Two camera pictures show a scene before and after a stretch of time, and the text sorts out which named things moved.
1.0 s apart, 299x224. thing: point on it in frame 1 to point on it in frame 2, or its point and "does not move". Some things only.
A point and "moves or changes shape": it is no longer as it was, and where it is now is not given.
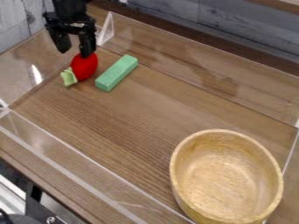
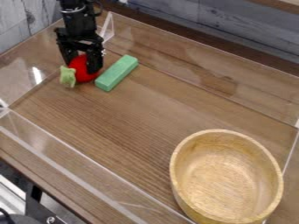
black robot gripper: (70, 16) to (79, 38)
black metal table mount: (35, 208) does not move
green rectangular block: (117, 73) does not move
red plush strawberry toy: (84, 66) moves or changes shape
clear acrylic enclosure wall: (166, 122) does not move
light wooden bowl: (226, 178) does not move
